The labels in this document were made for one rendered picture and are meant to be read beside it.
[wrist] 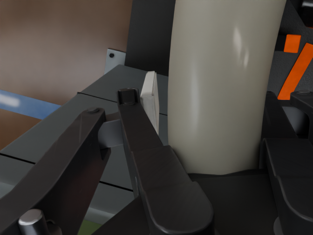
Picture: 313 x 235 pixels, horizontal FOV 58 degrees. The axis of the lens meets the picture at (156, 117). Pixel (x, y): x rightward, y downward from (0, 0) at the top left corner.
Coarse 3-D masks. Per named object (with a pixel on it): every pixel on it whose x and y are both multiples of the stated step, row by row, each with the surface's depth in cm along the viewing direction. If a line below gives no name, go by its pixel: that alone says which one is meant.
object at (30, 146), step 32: (96, 96) 79; (160, 96) 90; (32, 128) 57; (64, 128) 59; (160, 128) 69; (0, 160) 46; (32, 160) 48; (0, 192) 42; (96, 192) 44; (128, 192) 45
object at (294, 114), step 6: (282, 102) 14; (288, 102) 14; (288, 108) 14; (294, 108) 14; (288, 114) 14; (294, 114) 14; (300, 114) 14; (306, 114) 14; (294, 120) 14; (300, 120) 14; (306, 120) 14; (294, 126) 14; (300, 126) 14; (306, 126) 14; (300, 132) 14; (306, 132) 14
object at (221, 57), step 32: (192, 0) 7; (224, 0) 7; (256, 0) 7; (192, 32) 7; (224, 32) 7; (256, 32) 7; (192, 64) 7; (224, 64) 7; (256, 64) 7; (192, 96) 8; (224, 96) 7; (256, 96) 8; (192, 128) 8; (224, 128) 8; (256, 128) 8; (192, 160) 8; (224, 160) 8; (256, 160) 9
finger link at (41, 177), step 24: (96, 120) 13; (72, 144) 11; (96, 144) 12; (48, 168) 9; (72, 168) 9; (96, 168) 12; (24, 192) 8; (48, 192) 8; (72, 192) 9; (0, 216) 7; (48, 216) 8; (72, 216) 9
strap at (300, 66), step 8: (304, 48) 100; (312, 48) 100; (304, 56) 101; (312, 56) 101; (296, 64) 102; (304, 64) 102; (296, 72) 103; (288, 80) 105; (296, 80) 104; (288, 88) 106; (280, 96) 108; (288, 96) 107
